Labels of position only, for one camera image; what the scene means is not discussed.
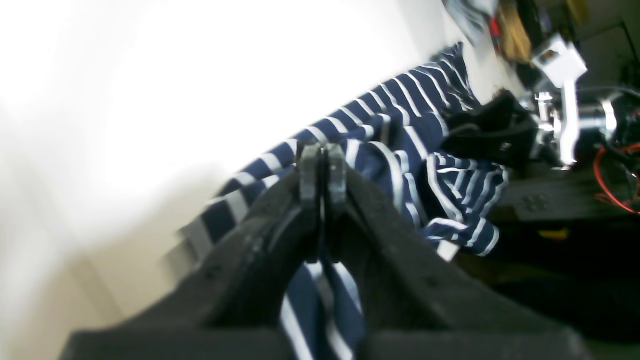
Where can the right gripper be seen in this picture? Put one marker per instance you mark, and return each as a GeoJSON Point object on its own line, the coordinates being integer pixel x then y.
{"type": "Point", "coordinates": [563, 123]}

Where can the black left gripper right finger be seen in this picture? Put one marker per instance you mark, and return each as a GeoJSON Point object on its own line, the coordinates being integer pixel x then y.
{"type": "Point", "coordinates": [416, 305]}

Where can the navy white striped t-shirt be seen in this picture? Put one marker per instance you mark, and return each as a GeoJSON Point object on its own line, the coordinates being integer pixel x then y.
{"type": "Point", "coordinates": [393, 136]}

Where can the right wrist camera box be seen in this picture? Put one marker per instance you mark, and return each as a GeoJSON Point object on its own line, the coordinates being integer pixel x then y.
{"type": "Point", "coordinates": [559, 61]}

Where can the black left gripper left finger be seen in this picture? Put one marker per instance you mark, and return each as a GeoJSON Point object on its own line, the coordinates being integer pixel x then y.
{"type": "Point", "coordinates": [229, 308]}

